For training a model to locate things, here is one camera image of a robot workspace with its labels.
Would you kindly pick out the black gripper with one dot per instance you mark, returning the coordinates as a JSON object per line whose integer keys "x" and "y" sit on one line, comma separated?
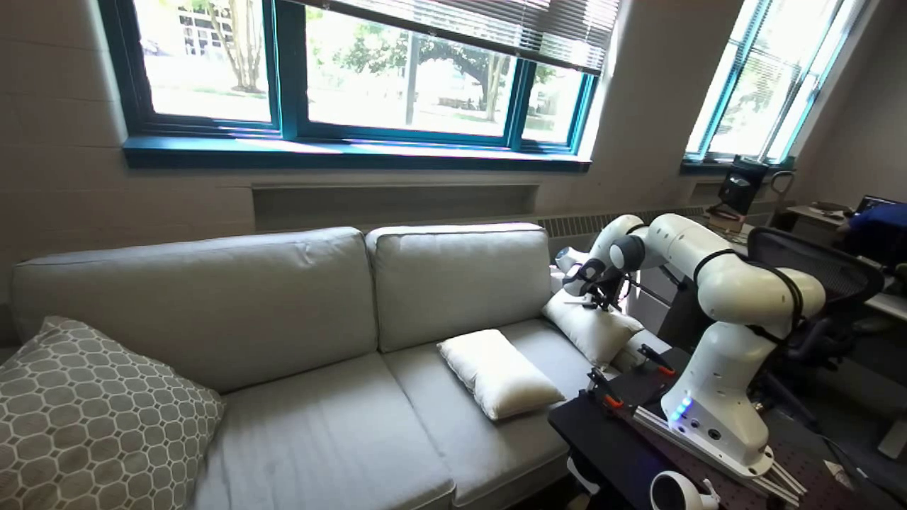
{"x": 591, "y": 272}

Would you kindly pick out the small cream pleated pillow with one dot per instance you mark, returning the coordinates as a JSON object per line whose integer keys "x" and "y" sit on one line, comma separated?
{"x": 595, "y": 330}
{"x": 492, "y": 378}

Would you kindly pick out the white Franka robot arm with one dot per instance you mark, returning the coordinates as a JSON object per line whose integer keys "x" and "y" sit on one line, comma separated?
{"x": 746, "y": 313}

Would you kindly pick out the light grey fabric couch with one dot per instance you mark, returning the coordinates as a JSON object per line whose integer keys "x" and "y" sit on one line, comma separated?
{"x": 285, "y": 313}

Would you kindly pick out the dark grey filing cabinet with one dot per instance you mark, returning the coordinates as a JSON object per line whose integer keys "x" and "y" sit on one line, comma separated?
{"x": 669, "y": 315}

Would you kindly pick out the red black clamp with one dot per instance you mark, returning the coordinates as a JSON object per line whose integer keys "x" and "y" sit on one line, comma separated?
{"x": 605, "y": 395}
{"x": 656, "y": 359}

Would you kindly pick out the black robot table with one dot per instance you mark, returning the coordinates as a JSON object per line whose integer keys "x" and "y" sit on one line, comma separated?
{"x": 614, "y": 442}

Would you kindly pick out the black monitor device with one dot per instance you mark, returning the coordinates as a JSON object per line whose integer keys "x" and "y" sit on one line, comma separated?
{"x": 737, "y": 190}

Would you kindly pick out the white mug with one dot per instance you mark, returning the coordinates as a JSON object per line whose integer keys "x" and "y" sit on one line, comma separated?
{"x": 676, "y": 490}

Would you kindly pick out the white desk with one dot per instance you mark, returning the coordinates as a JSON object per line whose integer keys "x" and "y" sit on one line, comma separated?
{"x": 819, "y": 215}

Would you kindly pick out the narrow teal framed window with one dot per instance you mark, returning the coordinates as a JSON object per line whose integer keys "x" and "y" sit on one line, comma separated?
{"x": 755, "y": 94}

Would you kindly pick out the grey window blinds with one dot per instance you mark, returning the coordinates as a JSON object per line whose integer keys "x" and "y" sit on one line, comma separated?
{"x": 529, "y": 30}

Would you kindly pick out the blue bag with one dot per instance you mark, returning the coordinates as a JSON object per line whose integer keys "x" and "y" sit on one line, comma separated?
{"x": 882, "y": 231}

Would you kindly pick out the wide teal framed window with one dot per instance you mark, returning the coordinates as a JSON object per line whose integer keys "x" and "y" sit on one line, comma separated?
{"x": 285, "y": 130}

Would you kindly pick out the large grey patterned pillow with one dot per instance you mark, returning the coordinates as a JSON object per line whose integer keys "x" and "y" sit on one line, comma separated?
{"x": 85, "y": 427}

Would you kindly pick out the wall vent grille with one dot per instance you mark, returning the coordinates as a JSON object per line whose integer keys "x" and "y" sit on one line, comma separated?
{"x": 571, "y": 225}

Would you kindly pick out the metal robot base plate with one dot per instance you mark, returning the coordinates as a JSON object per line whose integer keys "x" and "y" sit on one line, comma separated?
{"x": 717, "y": 458}

